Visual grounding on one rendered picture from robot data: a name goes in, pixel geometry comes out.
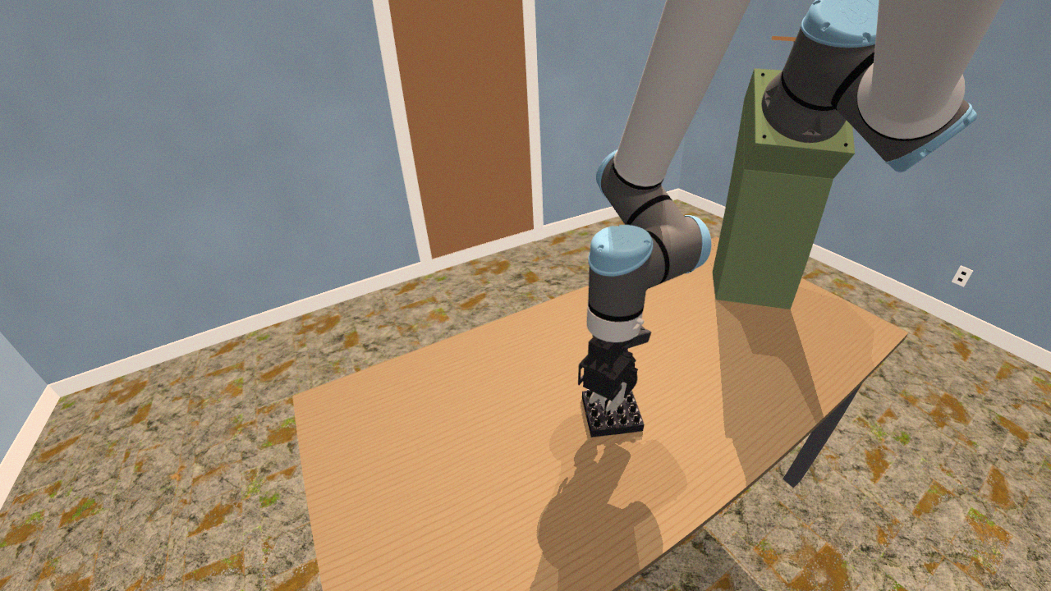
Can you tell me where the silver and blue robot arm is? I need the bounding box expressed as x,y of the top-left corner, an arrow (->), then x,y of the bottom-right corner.
586,0 -> 1004,349

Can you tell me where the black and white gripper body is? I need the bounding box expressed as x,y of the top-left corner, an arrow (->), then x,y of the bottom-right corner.
578,335 -> 636,401

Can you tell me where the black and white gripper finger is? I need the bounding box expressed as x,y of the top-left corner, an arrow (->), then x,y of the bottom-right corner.
590,392 -> 607,410
606,366 -> 638,413

